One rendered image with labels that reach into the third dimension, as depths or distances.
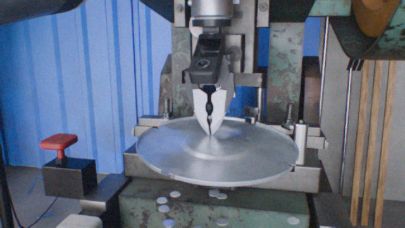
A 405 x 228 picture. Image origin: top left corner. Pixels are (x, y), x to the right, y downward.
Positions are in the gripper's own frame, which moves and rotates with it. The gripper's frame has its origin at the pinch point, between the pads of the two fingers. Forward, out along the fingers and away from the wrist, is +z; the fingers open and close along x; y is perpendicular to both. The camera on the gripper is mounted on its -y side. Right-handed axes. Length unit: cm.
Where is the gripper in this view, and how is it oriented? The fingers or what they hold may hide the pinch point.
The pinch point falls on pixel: (209, 129)
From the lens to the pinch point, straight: 62.8
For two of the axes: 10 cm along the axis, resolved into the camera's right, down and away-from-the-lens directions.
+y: 2.0, -2.4, 9.5
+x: -9.8, -0.4, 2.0
